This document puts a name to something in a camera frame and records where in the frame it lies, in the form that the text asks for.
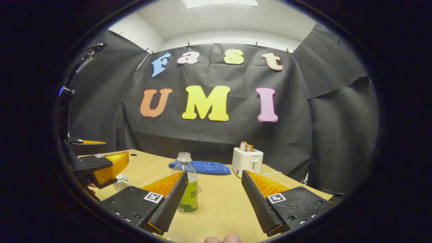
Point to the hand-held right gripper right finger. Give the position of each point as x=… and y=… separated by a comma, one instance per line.
x=258, y=202

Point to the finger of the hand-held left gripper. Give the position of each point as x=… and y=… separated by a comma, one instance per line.
x=87, y=149
x=96, y=163

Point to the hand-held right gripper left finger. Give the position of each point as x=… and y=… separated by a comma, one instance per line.
x=173, y=202

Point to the clear water bottle green label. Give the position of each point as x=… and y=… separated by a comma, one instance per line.
x=191, y=199

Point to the small white teacup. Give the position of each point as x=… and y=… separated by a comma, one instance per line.
x=122, y=182

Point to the white toaster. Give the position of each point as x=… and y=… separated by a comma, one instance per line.
x=246, y=161

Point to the blue folded towel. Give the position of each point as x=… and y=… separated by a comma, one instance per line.
x=206, y=167

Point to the toast bread slice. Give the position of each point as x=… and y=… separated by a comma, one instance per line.
x=246, y=146

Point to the ceiling light panel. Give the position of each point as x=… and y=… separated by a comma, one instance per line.
x=219, y=2

